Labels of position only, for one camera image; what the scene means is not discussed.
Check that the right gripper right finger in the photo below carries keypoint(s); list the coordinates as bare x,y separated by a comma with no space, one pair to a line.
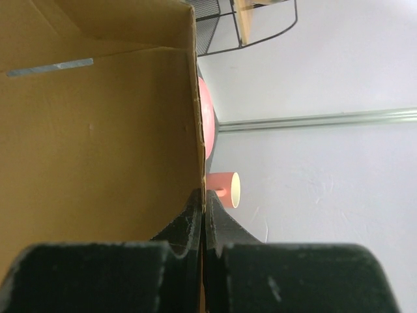
243,274

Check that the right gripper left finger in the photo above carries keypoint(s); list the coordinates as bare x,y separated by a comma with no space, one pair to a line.
159,275

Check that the brown cardboard box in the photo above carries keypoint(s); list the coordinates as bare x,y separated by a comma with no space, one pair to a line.
101,136

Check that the pink mug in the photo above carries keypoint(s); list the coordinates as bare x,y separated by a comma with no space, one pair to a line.
226,186

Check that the pink plate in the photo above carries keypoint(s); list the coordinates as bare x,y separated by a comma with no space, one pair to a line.
208,118

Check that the black wire wooden shelf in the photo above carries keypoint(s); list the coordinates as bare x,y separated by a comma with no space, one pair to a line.
227,26

